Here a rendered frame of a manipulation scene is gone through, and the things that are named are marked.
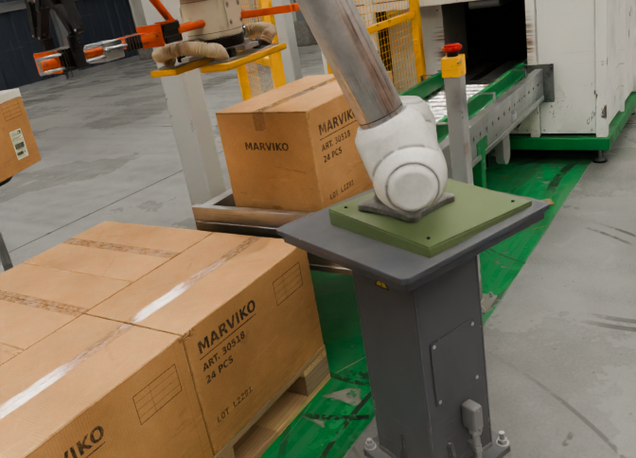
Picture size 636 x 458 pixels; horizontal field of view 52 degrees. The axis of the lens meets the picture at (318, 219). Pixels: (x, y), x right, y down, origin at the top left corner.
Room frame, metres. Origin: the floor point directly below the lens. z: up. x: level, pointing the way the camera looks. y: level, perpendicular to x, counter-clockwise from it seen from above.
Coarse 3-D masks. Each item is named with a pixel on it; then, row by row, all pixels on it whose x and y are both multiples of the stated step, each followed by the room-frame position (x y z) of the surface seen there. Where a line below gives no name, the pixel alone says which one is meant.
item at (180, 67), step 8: (184, 56) 2.10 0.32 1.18; (176, 64) 2.05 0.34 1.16; (184, 64) 2.06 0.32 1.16; (192, 64) 2.07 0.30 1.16; (200, 64) 2.10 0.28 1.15; (152, 72) 2.04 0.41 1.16; (160, 72) 2.02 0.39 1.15; (168, 72) 2.01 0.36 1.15; (176, 72) 2.00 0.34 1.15; (184, 72) 2.03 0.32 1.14
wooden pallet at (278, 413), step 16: (320, 352) 1.98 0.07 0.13; (304, 368) 1.89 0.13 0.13; (320, 368) 1.96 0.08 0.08; (288, 384) 1.82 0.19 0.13; (304, 384) 1.89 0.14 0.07; (320, 384) 1.95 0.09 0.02; (272, 400) 1.74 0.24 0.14; (288, 400) 1.89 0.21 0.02; (304, 400) 1.87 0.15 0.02; (256, 416) 1.68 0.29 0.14; (272, 416) 1.81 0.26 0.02; (288, 416) 1.80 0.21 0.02; (240, 432) 1.61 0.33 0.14; (256, 432) 1.75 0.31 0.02; (272, 432) 1.73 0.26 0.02; (224, 448) 1.55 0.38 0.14; (240, 448) 1.69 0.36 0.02; (256, 448) 1.67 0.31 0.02
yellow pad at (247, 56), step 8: (256, 40) 2.12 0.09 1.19; (232, 48) 2.00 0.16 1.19; (256, 48) 2.10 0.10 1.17; (264, 48) 2.10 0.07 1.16; (272, 48) 2.11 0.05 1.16; (280, 48) 2.15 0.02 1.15; (232, 56) 1.99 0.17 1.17; (240, 56) 1.98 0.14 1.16; (248, 56) 2.00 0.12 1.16; (256, 56) 2.03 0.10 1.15; (264, 56) 2.06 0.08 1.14; (208, 64) 1.95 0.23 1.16; (216, 64) 1.92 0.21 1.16; (224, 64) 1.90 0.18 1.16; (232, 64) 1.92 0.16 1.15; (240, 64) 1.95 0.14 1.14; (208, 72) 1.93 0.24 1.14
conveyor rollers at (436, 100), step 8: (440, 88) 4.02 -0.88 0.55; (472, 88) 3.89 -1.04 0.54; (480, 88) 3.86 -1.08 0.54; (432, 96) 3.86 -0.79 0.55; (440, 96) 3.82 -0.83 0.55; (472, 96) 3.70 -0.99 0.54; (432, 104) 3.66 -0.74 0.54; (440, 104) 3.63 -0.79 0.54; (488, 104) 3.46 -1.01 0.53; (440, 112) 3.44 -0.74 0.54; (448, 136) 2.95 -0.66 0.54
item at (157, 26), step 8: (160, 24) 1.94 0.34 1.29; (168, 24) 1.87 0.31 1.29; (176, 24) 1.89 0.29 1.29; (144, 32) 1.87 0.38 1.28; (160, 32) 1.84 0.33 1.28; (168, 32) 1.87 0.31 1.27; (176, 32) 1.90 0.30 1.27; (160, 40) 1.85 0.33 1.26; (168, 40) 1.85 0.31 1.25; (176, 40) 1.88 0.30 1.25
